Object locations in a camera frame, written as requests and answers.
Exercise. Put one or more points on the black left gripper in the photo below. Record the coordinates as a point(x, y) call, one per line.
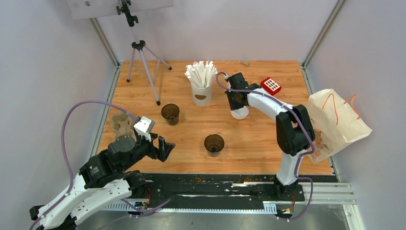
point(162, 153)

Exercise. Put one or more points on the white coffee cup lid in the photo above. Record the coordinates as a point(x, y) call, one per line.
point(240, 113)

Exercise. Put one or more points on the paper takeout bag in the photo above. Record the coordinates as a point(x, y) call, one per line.
point(336, 123)

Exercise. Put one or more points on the camera tripod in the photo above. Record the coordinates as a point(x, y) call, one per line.
point(140, 46)

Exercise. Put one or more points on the white cup of straws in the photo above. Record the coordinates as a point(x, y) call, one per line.
point(201, 75)

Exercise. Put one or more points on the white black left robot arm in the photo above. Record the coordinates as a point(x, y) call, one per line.
point(104, 179)

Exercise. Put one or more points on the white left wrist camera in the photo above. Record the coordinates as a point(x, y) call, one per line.
point(143, 128)

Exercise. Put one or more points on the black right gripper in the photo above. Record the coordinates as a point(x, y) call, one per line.
point(232, 106)

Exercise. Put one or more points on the aluminium rail frame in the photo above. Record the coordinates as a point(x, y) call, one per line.
point(317, 194)

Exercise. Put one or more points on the cardboard cup carrier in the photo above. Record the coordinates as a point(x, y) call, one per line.
point(122, 125)

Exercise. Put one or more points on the white perforated board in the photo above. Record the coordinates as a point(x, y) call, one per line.
point(86, 9)

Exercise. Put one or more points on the red white toy block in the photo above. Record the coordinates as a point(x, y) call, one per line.
point(270, 86)

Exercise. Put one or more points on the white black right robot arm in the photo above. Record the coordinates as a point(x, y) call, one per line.
point(294, 131)

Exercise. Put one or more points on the brown cup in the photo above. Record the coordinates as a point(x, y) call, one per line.
point(170, 113)
point(214, 144)

